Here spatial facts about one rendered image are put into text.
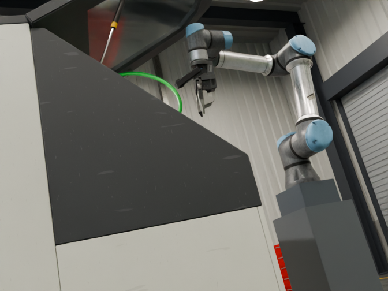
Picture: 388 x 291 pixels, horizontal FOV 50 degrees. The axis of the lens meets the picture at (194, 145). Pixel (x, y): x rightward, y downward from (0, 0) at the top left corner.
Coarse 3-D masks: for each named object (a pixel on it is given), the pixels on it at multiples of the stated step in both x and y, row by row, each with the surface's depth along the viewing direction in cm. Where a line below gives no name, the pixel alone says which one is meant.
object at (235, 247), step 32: (192, 224) 116; (224, 224) 117; (256, 224) 119; (64, 256) 106; (96, 256) 108; (128, 256) 109; (160, 256) 111; (192, 256) 112; (224, 256) 114; (256, 256) 116; (64, 288) 103; (96, 288) 105; (128, 288) 106; (160, 288) 108; (192, 288) 110; (224, 288) 111; (256, 288) 113
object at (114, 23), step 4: (120, 0) 139; (124, 0) 140; (120, 4) 139; (124, 4) 140; (120, 8) 138; (116, 12) 138; (120, 12) 138; (116, 16) 137; (116, 20) 136; (112, 24) 136; (116, 24) 136; (112, 28) 136; (112, 32) 135; (108, 40) 134; (108, 44) 134; (104, 52) 133; (104, 56) 132; (100, 60) 132
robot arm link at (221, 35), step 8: (216, 32) 168; (224, 32) 169; (216, 40) 167; (224, 40) 168; (232, 40) 171; (208, 48) 169; (216, 48) 170; (224, 48) 172; (208, 56) 175; (216, 56) 177
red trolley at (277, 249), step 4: (276, 248) 551; (280, 248) 547; (276, 252) 551; (280, 252) 547; (280, 256) 546; (280, 260) 546; (280, 264) 545; (284, 264) 542; (280, 268) 545; (284, 268) 541; (284, 272) 541; (284, 276) 540; (284, 280) 540; (288, 280) 536; (284, 284) 539; (288, 284) 535; (288, 288) 535
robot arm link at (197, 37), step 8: (192, 24) 164; (200, 24) 164; (192, 32) 163; (200, 32) 164; (208, 32) 166; (192, 40) 163; (200, 40) 163; (208, 40) 165; (192, 48) 163; (200, 48) 163
